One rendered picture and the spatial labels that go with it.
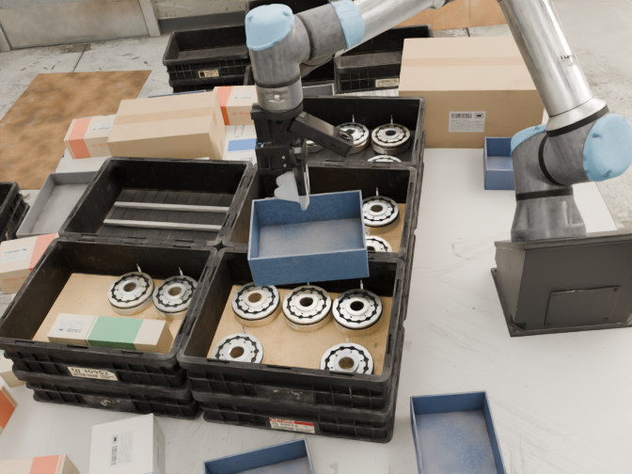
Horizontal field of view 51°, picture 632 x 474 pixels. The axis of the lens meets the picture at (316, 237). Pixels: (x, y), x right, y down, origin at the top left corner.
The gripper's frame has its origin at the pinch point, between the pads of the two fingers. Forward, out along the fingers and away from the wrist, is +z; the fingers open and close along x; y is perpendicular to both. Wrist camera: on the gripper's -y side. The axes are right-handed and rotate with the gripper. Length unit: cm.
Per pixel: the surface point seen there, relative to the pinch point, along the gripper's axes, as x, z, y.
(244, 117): -93, 28, 29
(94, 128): -85, 24, 76
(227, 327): 2.1, 29.2, 20.2
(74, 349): 15, 21, 46
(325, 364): 14.6, 27.8, -1.2
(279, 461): 25, 44, 9
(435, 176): -61, 35, -30
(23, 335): 4, 26, 63
